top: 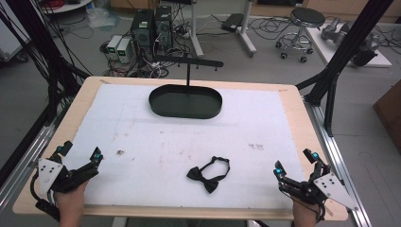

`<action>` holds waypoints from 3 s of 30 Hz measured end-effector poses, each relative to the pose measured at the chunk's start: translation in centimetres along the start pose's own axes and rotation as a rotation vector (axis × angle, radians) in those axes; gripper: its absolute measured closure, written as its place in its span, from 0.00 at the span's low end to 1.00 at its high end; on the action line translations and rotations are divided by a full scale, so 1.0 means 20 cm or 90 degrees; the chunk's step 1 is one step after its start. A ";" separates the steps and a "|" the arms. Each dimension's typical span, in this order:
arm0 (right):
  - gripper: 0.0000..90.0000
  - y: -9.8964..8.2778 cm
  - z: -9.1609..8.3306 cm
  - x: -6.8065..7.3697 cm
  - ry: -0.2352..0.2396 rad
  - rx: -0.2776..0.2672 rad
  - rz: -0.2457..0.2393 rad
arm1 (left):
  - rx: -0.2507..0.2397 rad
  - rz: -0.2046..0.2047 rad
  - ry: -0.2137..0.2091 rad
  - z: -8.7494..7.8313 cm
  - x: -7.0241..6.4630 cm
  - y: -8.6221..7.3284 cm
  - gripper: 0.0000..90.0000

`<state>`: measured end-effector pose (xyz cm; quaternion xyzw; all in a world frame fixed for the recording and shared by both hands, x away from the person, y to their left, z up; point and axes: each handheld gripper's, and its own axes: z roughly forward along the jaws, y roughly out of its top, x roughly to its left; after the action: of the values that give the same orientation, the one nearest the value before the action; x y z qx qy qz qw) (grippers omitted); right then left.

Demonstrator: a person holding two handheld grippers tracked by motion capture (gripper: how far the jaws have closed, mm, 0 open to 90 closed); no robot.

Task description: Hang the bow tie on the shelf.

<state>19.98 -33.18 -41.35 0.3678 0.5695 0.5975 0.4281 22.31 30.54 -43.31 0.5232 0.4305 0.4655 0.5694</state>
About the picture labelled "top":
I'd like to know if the white floor board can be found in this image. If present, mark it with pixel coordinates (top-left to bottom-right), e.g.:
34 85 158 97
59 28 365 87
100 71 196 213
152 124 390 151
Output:
305 26 393 69

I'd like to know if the person's left hand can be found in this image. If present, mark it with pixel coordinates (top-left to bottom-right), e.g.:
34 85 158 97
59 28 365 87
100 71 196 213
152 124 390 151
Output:
54 180 90 227

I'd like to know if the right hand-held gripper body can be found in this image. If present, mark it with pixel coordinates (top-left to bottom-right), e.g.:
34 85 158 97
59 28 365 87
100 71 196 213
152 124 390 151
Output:
278 163 360 221

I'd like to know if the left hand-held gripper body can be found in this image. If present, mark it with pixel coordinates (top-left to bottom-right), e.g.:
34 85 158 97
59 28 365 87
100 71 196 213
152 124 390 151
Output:
30 156 100 221

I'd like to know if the white power supply unit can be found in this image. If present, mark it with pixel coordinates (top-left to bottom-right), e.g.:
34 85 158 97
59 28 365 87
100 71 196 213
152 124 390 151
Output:
106 34 123 61
115 38 132 64

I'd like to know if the black metal frame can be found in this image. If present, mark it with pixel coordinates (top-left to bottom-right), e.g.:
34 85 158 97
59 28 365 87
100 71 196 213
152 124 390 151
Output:
0 0 93 187
295 0 395 138

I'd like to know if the black bow tie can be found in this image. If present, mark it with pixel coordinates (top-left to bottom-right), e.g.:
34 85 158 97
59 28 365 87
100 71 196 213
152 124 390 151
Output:
185 155 231 195

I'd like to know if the black hanger stand with tray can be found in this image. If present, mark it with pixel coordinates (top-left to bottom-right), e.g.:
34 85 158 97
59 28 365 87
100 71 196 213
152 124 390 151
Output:
148 55 225 120

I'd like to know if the tangle of floor cables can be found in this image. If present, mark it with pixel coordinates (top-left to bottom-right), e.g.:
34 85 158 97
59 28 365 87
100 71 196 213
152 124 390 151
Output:
99 41 190 79

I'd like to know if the white table mat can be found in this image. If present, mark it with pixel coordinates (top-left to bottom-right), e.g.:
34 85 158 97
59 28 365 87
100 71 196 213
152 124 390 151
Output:
61 82 306 211

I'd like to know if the brown wooden cabinet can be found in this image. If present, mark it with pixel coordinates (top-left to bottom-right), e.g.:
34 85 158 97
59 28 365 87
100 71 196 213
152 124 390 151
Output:
373 79 401 156

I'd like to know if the person's right hand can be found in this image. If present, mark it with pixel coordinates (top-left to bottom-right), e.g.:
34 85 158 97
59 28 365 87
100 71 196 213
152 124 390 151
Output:
291 194 321 227

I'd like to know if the white desk leg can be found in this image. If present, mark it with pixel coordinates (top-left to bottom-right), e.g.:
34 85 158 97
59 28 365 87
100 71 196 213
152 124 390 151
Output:
236 0 258 59
188 0 205 59

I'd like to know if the black computer tower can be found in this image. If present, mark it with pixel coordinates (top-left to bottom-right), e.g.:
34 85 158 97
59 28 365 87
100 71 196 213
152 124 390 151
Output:
153 5 174 49
130 9 156 53

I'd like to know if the chrome stool with black seat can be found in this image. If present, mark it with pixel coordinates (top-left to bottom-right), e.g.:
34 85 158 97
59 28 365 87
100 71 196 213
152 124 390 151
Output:
274 7 326 63

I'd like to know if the round white table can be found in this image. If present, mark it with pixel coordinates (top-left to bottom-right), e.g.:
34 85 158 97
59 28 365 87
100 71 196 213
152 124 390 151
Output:
39 0 93 15

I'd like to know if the black flat box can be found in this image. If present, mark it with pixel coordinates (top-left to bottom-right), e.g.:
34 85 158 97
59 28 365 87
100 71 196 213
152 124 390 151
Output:
220 12 245 33

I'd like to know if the clear plastic bag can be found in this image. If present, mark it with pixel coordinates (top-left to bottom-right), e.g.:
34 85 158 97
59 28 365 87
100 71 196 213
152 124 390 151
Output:
85 5 122 30

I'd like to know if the aluminium rail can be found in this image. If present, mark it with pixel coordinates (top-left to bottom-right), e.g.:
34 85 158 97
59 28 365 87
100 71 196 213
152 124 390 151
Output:
0 105 69 213
302 94 375 227

